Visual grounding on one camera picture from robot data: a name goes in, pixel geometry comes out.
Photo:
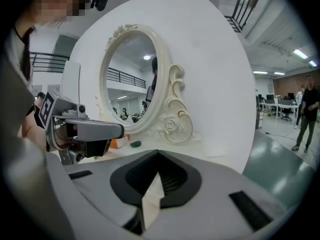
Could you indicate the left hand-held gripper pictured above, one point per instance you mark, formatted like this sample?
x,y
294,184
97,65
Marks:
x,y
50,106

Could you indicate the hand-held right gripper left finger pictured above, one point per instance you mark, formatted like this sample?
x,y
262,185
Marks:
x,y
95,184

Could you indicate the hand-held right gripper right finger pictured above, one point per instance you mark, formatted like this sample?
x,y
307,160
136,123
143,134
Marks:
x,y
215,184

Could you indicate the dark round lid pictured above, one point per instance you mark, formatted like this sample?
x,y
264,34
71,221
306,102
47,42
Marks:
x,y
135,144

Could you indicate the person's left forearm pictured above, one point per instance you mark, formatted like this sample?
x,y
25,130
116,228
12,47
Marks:
x,y
32,131

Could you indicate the person's left hand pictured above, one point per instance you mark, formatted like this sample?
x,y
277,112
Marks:
x,y
63,134

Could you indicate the orange tissue pack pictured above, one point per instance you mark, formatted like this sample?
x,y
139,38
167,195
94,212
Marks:
x,y
113,144

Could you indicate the black balcony railing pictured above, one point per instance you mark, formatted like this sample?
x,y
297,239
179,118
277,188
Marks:
x,y
50,62

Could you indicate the white office desk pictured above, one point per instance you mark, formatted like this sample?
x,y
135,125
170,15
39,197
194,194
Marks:
x,y
277,106

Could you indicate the person's grey shirt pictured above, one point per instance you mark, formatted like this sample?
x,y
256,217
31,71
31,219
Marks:
x,y
12,84

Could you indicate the ceiling strip light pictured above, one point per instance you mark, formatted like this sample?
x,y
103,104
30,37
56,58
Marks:
x,y
300,54
279,73
260,72

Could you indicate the person's head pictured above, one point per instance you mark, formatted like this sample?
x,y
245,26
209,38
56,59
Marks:
x,y
57,1

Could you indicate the oval mirror with ornate frame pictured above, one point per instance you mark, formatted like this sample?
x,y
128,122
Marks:
x,y
163,66

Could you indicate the black metal stair frame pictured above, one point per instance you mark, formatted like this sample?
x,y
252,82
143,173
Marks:
x,y
240,9

